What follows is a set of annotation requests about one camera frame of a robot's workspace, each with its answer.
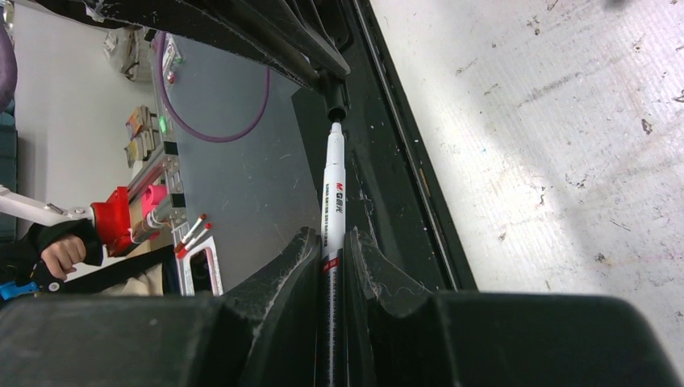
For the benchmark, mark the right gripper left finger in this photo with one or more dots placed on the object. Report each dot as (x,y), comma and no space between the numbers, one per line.
(260,333)

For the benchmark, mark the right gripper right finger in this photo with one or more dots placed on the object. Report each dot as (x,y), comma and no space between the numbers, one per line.
(402,334)

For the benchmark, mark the black white marker pen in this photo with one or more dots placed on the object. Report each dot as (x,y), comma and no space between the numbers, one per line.
(330,350)

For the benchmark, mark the operator hand in background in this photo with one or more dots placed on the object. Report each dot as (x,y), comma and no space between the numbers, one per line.
(61,256)

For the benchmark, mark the black marker cap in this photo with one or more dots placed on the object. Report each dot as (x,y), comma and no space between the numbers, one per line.
(335,95)

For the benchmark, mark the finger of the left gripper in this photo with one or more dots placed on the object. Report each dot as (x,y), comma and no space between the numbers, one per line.
(288,33)
(189,19)

